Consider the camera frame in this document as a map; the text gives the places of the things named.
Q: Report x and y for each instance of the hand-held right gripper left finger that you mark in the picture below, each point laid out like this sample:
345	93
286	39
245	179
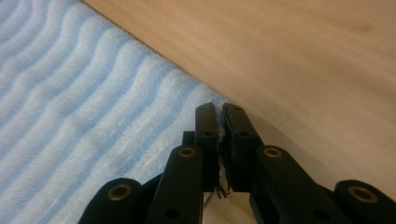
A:
207	143

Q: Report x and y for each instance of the blue white striped towel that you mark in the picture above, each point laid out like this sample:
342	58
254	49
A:
87	118

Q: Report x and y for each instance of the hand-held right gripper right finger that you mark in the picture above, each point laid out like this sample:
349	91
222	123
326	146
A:
239	140

